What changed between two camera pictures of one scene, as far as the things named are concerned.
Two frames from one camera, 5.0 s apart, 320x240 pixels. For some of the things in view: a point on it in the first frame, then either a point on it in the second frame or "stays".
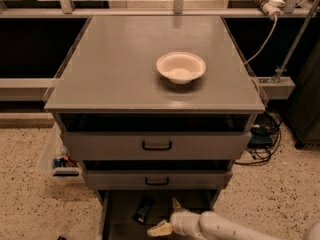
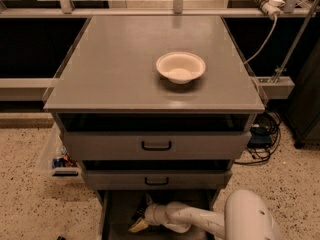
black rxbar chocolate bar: x=142 y=212 stays
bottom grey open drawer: x=118 y=207 stays
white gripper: x=182 y=221 → x=154 y=214
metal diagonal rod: x=298 y=39 stays
